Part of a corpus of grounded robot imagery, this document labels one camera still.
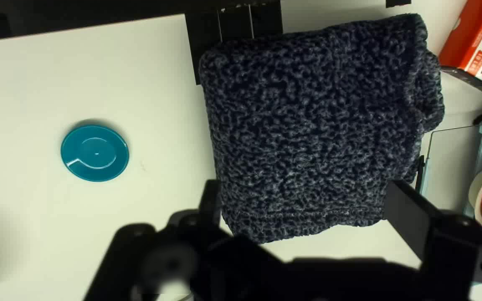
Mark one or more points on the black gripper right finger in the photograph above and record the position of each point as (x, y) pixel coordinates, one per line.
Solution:
(452, 250)

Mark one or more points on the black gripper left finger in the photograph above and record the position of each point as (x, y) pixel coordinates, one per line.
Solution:
(157, 260)

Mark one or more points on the black slotted mounting plate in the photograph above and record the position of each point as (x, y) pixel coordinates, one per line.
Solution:
(241, 18)

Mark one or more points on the teal round dish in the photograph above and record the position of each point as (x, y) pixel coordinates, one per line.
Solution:
(94, 152)

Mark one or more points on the dark blue knitted blanket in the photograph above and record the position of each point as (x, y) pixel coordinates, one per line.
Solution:
(308, 127)

